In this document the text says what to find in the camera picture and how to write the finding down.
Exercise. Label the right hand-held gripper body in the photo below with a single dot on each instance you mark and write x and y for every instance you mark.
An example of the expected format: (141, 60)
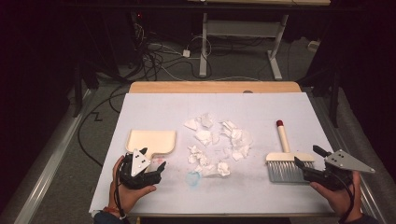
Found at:
(334, 179)

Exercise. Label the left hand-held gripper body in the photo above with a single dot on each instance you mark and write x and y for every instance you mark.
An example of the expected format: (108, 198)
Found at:
(140, 179)

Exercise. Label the cream plastic dustpan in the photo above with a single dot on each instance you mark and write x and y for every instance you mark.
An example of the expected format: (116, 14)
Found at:
(152, 141)

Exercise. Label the cream brush with red cap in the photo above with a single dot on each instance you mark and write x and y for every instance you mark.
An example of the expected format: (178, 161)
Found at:
(283, 140)

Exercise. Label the pile of white paper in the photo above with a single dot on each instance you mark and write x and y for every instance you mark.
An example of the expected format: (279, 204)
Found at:
(204, 137)

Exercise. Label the person's right hand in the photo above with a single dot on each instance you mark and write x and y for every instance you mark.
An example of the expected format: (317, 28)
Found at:
(342, 200)

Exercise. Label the person's left hand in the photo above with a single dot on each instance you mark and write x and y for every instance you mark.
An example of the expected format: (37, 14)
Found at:
(123, 196)

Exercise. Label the black metal stand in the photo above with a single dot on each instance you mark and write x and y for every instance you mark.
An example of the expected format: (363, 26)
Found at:
(77, 93)
(334, 105)

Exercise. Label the white table sheet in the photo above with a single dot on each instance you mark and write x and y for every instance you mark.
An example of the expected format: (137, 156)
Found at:
(174, 105)

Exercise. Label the grey round table cap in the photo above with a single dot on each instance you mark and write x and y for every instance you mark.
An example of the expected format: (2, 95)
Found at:
(247, 91)

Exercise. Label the small white box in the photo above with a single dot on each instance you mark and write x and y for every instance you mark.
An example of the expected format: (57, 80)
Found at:
(313, 46)

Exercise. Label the white power adapter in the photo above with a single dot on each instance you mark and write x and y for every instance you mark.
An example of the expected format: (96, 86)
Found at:
(186, 53)

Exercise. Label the aluminium rail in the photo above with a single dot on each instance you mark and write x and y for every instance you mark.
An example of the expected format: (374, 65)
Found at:
(370, 194)
(46, 183)

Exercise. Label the white metal desk frame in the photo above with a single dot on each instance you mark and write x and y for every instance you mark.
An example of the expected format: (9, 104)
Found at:
(243, 28)

